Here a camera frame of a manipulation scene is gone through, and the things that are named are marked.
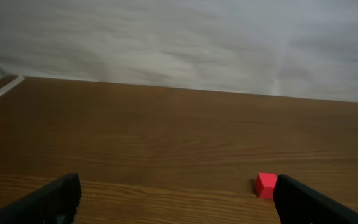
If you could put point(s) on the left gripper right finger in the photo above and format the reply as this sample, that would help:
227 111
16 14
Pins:
303 205

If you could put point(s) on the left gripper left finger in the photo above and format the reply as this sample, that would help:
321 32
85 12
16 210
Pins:
48 202

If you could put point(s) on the red cube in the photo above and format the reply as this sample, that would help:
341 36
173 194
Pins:
265 185

